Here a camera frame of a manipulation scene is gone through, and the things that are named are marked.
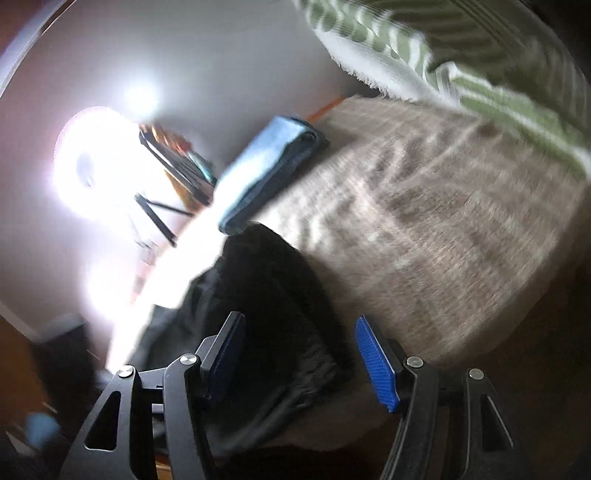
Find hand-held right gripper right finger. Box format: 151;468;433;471
355;315;536;480

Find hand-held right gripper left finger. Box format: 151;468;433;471
59;311;247;480

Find black pants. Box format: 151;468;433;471
126;223;357;454

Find beige plaid bed blanket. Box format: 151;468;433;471
203;95;591;455

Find black folding rack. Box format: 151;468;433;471
131;124;218;252

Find folded blue cloth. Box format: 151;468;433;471
217;115;331;235

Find green white striped blanket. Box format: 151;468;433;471
295;0;591;183

